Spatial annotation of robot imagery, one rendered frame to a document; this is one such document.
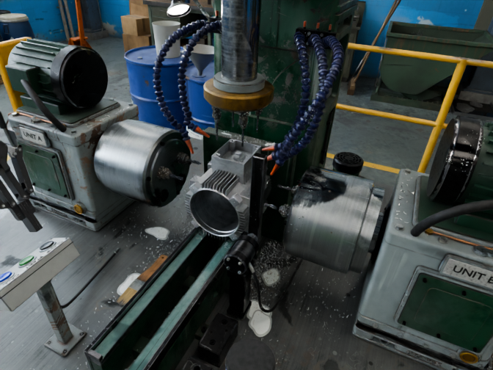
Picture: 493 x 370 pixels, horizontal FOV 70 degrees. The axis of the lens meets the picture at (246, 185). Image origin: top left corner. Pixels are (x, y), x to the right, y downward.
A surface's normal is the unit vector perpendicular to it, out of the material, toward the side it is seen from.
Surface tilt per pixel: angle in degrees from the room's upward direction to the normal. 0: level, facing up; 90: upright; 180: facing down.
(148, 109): 90
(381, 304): 90
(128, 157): 55
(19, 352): 0
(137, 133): 17
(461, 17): 90
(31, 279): 67
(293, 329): 0
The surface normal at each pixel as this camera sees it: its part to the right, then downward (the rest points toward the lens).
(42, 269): 0.85, -0.08
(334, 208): -0.26, -0.26
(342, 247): -0.40, 0.36
